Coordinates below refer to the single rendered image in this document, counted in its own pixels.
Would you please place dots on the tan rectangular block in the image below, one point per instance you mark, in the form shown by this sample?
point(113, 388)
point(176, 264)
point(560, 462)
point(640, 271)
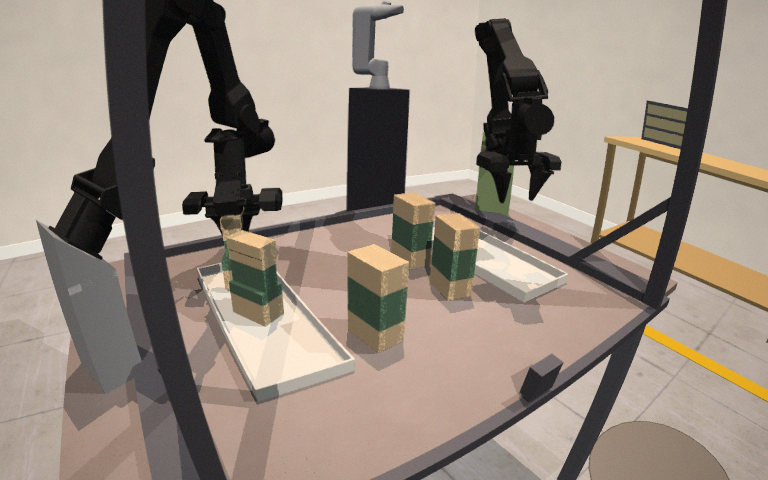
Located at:
point(454, 253)
point(229, 225)
point(377, 295)
point(255, 293)
point(412, 229)

